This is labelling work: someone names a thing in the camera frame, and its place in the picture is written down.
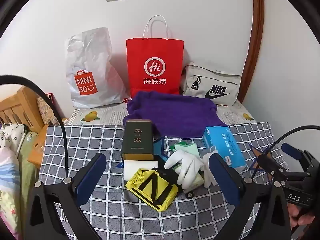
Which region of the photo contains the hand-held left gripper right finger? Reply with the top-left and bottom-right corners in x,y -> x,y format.
209,153 -> 292,240

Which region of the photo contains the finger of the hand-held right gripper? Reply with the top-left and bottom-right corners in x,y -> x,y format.
281,143 -> 320,178
254,154 -> 289,179

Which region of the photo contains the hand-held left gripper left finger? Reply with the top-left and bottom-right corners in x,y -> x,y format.
24,152 -> 107,240

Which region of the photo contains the white glove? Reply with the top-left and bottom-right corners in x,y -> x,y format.
164,149 -> 204,190
201,147 -> 218,188

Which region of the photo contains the green tissue pack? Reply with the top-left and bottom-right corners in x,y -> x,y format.
175,164 -> 204,193

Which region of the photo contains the white box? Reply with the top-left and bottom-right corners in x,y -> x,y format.
124,159 -> 158,180

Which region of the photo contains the light green cloth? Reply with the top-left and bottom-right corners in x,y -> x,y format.
169,141 -> 200,159

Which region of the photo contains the yellow mesh pouch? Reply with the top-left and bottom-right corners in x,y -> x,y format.
125,168 -> 179,212

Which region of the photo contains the person's right hand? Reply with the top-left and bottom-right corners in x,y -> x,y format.
287,201 -> 317,230

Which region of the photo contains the orange star sticker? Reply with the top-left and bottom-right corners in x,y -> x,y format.
249,144 -> 274,178

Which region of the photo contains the blue tissue box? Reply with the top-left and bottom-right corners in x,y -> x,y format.
202,126 -> 247,169

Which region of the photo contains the grey checked tablecloth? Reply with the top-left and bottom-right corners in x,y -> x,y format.
39,122 -> 288,240

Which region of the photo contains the dark green tea tin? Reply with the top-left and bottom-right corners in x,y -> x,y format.
122,119 -> 154,161

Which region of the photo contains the blue star sticker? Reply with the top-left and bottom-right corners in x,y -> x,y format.
116,136 -> 170,169

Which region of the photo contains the floral bedding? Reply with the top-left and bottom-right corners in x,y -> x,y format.
0,124 -> 33,230

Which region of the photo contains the purple towel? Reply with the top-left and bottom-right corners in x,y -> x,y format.
123,91 -> 228,139

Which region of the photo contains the red framed picture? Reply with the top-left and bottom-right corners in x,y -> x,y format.
37,92 -> 68,125

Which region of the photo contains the wooden headboard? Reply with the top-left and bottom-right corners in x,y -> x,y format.
0,85 -> 44,133

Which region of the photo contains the grey canvas bag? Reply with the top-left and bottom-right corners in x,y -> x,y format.
180,64 -> 242,105

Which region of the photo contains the white plastic shopping bag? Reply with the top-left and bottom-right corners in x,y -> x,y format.
65,27 -> 130,109

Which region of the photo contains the red paper bag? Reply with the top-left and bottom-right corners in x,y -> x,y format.
126,15 -> 185,98

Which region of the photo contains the black cable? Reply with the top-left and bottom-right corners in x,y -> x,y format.
251,125 -> 320,179
0,74 -> 68,180

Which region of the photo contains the brown wooden door frame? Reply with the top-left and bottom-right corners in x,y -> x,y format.
237,0 -> 265,104

